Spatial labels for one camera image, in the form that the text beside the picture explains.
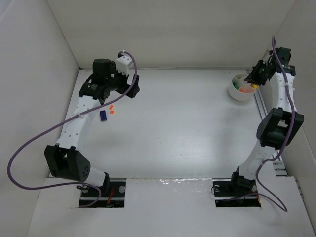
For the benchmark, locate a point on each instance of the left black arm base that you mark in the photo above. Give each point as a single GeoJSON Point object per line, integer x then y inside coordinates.
{"type": "Point", "coordinates": [113, 198]}

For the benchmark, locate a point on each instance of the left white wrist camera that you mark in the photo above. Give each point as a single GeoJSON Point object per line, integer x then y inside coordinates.
{"type": "Point", "coordinates": [123, 64]}

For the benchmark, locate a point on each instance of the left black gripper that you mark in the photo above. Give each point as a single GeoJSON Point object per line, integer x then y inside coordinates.
{"type": "Point", "coordinates": [133, 86]}

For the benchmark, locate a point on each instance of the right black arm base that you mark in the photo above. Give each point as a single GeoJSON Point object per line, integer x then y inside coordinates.
{"type": "Point", "coordinates": [227, 196]}

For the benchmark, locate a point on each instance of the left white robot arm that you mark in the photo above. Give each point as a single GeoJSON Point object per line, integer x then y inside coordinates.
{"type": "Point", "coordinates": [65, 159]}

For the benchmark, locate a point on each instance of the purple lego brick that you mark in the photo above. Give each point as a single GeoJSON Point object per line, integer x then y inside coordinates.
{"type": "Point", "coordinates": [103, 115]}

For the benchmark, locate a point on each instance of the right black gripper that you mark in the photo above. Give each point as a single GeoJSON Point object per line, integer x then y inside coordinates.
{"type": "Point", "coordinates": [256, 74]}

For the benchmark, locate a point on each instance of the yellow lego plate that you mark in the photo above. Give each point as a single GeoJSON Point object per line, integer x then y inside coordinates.
{"type": "Point", "coordinates": [254, 86]}

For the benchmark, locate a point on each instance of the white divided round container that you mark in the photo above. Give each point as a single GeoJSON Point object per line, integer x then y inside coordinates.
{"type": "Point", "coordinates": [236, 94]}

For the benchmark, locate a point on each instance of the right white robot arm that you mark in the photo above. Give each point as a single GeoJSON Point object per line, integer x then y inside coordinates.
{"type": "Point", "coordinates": [281, 124]}

